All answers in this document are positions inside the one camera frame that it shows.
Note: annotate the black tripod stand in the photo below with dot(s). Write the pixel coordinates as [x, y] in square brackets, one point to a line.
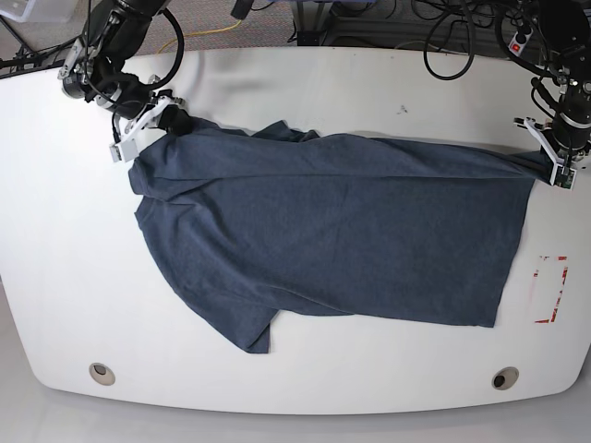
[28, 60]

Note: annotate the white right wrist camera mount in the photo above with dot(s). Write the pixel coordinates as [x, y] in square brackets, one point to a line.
[143, 127]

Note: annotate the right table cable grommet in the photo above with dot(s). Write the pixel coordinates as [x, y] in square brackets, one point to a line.
[505, 378]

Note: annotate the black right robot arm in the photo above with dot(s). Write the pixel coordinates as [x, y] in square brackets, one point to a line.
[93, 69]

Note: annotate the red tape rectangle marking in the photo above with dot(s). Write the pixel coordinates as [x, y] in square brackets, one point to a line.
[547, 288]

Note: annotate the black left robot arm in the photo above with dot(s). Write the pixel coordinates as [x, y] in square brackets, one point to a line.
[565, 28]

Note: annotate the white power strip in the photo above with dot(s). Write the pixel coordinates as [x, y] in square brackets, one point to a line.
[523, 32]

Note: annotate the clear plastic storage box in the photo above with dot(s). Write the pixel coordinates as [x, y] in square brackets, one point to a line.
[42, 11]

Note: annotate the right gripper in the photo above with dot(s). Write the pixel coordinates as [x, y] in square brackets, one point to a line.
[125, 95]

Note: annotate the dark blue T-shirt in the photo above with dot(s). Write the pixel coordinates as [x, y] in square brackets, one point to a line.
[244, 226]

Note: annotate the left table cable grommet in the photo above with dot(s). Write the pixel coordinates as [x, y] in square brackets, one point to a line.
[102, 374]

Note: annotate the table cable grommet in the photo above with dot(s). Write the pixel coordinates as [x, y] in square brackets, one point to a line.
[505, 378]
[102, 374]

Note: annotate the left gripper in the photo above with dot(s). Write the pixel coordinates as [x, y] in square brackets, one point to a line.
[570, 133]

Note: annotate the black box under table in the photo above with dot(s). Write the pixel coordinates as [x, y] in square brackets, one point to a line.
[314, 38]

